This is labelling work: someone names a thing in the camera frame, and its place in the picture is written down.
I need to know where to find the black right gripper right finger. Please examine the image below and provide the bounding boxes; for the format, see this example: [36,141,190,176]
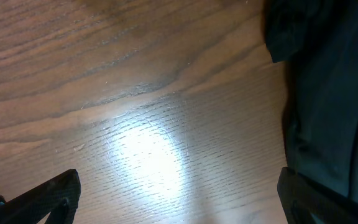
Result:
[277,167,358,224]

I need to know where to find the black garment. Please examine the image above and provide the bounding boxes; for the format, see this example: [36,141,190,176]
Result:
[265,0,358,203]

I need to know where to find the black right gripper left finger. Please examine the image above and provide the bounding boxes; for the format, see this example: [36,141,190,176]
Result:
[0,169,81,224]

